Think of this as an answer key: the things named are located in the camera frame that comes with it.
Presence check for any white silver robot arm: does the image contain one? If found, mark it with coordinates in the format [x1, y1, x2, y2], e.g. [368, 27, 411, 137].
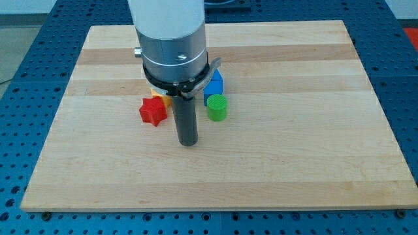
[128, 0, 208, 83]

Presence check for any red star block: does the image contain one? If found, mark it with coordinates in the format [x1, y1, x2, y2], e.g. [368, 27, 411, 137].
[138, 97, 167, 127]

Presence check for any green cylinder block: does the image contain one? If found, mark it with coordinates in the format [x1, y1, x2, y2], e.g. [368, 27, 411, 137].
[206, 94, 228, 121]

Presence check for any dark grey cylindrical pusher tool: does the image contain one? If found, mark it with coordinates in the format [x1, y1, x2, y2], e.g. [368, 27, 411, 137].
[172, 96, 199, 146]

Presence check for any blue cube block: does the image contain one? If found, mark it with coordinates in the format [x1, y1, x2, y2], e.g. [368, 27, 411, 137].
[203, 69, 223, 106]

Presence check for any yellow block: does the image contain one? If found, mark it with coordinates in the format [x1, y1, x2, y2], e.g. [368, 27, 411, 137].
[150, 88, 172, 108]

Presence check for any wooden board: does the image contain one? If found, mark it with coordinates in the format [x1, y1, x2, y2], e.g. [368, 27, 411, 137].
[20, 20, 417, 212]

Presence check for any red object at edge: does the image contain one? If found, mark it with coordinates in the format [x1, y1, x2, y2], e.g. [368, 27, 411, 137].
[403, 27, 418, 50]

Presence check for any black clamp ring with lever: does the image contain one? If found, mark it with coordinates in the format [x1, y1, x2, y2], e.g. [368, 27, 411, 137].
[142, 57, 222, 100]

